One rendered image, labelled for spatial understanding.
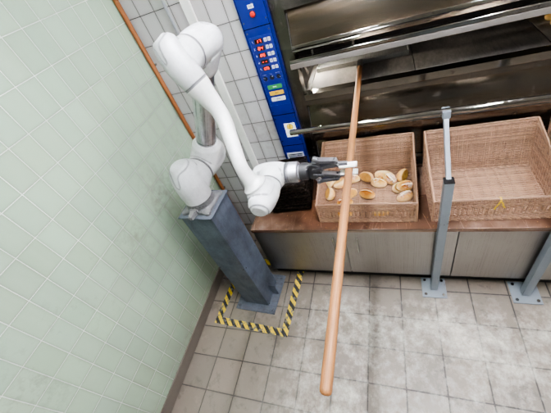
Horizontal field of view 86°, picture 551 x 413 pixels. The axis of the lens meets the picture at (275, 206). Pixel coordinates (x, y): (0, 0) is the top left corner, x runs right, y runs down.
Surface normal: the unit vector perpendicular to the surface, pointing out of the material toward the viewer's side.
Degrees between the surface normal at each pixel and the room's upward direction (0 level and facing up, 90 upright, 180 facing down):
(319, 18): 70
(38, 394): 90
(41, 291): 90
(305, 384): 0
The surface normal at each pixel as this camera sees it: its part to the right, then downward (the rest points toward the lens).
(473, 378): -0.29, -0.68
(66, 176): 0.93, -0.04
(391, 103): -0.31, 0.45
